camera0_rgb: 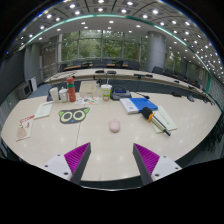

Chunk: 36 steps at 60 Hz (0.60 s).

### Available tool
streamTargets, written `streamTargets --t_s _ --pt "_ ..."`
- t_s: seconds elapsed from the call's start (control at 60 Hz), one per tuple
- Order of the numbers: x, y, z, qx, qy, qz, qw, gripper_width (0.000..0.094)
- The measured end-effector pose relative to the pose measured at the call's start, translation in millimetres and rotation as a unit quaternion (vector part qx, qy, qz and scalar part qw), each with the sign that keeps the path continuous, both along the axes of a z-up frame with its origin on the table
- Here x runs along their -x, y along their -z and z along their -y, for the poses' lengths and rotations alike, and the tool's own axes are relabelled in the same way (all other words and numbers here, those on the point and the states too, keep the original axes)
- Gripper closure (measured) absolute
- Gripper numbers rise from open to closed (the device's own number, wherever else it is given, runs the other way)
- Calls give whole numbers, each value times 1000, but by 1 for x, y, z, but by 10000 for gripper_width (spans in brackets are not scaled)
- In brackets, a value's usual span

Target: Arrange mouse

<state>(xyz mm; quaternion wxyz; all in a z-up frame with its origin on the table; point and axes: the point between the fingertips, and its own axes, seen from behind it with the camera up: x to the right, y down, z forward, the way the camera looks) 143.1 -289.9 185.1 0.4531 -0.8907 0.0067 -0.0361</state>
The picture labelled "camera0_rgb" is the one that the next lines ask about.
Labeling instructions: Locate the red white paper bag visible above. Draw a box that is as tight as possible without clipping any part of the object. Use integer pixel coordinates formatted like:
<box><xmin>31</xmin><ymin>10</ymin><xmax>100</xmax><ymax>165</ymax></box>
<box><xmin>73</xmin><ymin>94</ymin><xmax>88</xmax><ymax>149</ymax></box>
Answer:
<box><xmin>16</xmin><ymin>115</ymin><xmax>34</xmax><ymax>141</ymax></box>

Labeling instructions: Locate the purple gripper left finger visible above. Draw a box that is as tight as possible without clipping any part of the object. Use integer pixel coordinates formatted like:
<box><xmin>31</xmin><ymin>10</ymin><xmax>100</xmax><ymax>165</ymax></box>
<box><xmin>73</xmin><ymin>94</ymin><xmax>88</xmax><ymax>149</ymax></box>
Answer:
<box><xmin>43</xmin><ymin>142</ymin><xmax>92</xmax><ymax>186</ymax></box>

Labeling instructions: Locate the white mug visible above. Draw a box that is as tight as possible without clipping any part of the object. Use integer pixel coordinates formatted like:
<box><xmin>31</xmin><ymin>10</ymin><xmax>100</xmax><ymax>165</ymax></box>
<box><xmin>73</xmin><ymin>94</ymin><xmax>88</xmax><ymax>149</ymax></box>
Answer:
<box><xmin>49</xmin><ymin>87</ymin><xmax>59</xmax><ymax>103</ymax></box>

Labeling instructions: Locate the black desk microphone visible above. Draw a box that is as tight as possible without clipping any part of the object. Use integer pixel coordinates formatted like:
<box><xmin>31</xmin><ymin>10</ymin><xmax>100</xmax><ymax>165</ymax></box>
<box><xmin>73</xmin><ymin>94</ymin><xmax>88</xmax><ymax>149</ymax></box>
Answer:
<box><xmin>134</xmin><ymin>73</ymin><xmax>150</xmax><ymax>100</ymax></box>

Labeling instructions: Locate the black cat face mousepad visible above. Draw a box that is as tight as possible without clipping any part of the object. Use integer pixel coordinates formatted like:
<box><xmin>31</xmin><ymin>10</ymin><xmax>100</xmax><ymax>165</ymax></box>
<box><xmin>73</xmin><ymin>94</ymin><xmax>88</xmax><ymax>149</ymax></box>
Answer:
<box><xmin>59</xmin><ymin>107</ymin><xmax>90</xmax><ymax>124</ymax></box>

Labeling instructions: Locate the blue book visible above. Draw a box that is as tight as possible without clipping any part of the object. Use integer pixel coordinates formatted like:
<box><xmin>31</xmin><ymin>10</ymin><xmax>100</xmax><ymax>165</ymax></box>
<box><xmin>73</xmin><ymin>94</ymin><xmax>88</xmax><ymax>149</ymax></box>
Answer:
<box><xmin>131</xmin><ymin>98</ymin><xmax>158</xmax><ymax>112</ymax></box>

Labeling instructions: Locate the pink computer mouse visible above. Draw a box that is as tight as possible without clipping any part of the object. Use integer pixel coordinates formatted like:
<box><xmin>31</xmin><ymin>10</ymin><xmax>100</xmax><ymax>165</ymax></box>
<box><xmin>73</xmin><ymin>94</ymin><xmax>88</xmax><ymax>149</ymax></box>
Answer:
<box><xmin>109</xmin><ymin>119</ymin><xmax>120</xmax><ymax>133</ymax></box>

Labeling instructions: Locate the black orange handheld tool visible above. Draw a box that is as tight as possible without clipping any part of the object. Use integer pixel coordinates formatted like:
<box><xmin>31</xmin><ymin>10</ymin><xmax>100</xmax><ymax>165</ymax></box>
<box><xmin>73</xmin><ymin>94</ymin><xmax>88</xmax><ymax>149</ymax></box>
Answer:
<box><xmin>141</xmin><ymin>107</ymin><xmax>171</xmax><ymax>136</ymax></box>

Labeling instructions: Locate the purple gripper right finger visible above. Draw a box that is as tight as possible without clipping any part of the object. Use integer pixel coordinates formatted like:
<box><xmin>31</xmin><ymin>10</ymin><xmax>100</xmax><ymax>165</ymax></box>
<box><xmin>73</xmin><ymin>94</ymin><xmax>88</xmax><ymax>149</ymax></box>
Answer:
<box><xmin>132</xmin><ymin>143</ymin><xmax>183</xmax><ymax>186</ymax></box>

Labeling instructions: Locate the red green water bottle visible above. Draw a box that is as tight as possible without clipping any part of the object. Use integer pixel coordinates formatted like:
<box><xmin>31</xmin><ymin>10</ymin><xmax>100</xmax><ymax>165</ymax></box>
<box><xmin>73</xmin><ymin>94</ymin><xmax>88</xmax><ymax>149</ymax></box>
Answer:
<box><xmin>66</xmin><ymin>77</ymin><xmax>76</xmax><ymax>102</ymax></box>

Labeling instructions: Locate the green white paper cup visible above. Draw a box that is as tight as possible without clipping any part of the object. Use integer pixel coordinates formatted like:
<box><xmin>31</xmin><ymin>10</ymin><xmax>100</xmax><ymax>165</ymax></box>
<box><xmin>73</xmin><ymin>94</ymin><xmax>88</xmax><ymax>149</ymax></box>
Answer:
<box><xmin>101</xmin><ymin>84</ymin><xmax>112</xmax><ymax>101</ymax></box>

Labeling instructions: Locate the colourful sticker sheet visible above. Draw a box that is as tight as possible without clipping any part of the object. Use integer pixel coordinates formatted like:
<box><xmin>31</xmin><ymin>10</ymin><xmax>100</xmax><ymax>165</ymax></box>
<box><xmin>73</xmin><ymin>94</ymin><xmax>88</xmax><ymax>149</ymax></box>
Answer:
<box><xmin>75</xmin><ymin>97</ymin><xmax>99</xmax><ymax>105</ymax></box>

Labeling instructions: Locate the black device with screen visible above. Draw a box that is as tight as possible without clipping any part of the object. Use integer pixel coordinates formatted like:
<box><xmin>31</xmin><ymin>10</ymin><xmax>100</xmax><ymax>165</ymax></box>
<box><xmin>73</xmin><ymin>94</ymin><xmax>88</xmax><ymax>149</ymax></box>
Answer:
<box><xmin>110</xmin><ymin>87</ymin><xmax>131</xmax><ymax>100</ymax></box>

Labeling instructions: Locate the white booklet left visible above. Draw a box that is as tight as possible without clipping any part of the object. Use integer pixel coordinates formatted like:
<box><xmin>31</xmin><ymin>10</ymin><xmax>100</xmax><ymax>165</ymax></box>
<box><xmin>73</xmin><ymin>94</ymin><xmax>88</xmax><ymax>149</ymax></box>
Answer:
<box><xmin>34</xmin><ymin>102</ymin><xmax>53</xmax><ymax>119</ymax></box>

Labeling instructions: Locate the white cup with lid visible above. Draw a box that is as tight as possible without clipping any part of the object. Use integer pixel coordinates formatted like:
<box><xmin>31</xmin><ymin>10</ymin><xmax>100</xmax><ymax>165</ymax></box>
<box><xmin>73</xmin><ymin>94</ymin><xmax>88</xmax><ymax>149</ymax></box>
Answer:
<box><xmin>59</xmin><ymin>88</ymin><xmax>68</xmax><ymax>103</ymax></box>

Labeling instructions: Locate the white paper sheet right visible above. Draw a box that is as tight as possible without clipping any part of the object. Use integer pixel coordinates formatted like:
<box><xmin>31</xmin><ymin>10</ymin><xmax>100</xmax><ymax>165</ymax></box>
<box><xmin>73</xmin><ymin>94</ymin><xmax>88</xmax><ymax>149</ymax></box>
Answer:
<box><xmin>154</xmin><ymin>106</ymin><xmax>177</xmax><ymax>131</ymax></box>

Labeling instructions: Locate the long curved conference desk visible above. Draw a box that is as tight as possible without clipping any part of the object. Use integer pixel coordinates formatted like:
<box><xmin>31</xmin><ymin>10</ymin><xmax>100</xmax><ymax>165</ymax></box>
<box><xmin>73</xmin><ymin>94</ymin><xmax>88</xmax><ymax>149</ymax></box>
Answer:
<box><xmin>45</xmin><ymin>69</ymin><xmax>214</xmax><ymax>102</ymax></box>

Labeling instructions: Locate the beige cardboard box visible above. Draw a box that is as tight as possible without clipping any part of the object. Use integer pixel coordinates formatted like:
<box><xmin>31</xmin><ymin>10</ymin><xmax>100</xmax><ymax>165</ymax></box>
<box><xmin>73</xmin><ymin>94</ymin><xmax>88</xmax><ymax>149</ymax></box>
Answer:
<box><xmin>79</xmin><ymin>81</ymin><xmax>100</xmax><ymax>97</ymax></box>

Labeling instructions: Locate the white book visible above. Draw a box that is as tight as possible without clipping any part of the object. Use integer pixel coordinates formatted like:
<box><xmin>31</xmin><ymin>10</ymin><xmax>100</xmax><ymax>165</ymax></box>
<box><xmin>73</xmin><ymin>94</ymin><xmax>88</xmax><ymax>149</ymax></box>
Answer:
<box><xmin>120</xmin><ymin>98</ymin><xmax>139</xmax><ymax>114</ymax></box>

